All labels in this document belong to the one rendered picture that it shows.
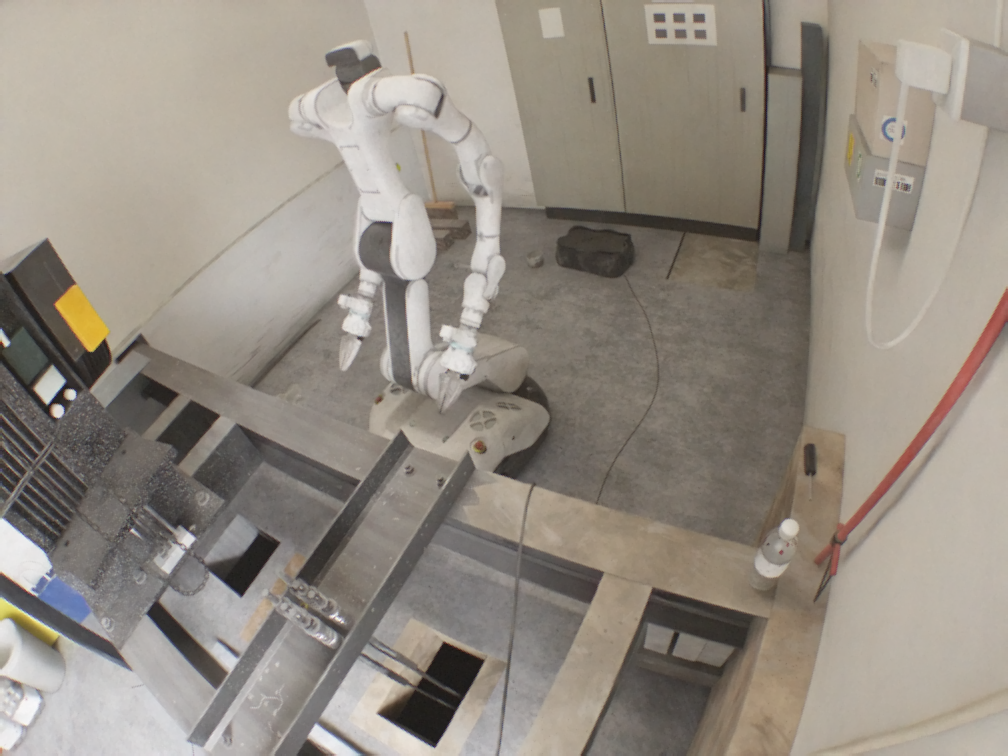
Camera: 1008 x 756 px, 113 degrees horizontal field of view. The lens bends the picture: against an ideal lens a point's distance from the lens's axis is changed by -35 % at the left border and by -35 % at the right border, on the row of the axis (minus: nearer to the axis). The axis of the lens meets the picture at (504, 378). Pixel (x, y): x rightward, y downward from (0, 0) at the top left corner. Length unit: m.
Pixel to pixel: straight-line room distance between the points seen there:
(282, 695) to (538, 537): 0.65
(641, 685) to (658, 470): 0.80
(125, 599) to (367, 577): 0.78
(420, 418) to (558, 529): 0.93
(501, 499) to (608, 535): 0.25
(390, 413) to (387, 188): 0.84
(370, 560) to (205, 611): 1.29
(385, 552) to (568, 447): 1.07
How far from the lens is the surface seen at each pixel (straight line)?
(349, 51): 1.34
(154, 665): 1.45
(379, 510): 1.23
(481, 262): 1.43
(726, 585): 1.04
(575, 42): 2.93
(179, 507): 1.60
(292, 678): 1.16
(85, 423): 1.54
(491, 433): 1.66
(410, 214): 1.37
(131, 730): 2.48
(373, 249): 1.44
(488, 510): 1.14
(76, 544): 1.48
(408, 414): 1.90
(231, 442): 1.74
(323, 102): 1.41
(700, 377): 2.27
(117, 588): 1.62
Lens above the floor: 1.62
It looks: 44 degrees down
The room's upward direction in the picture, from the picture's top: 16 degrees counter-clockwise
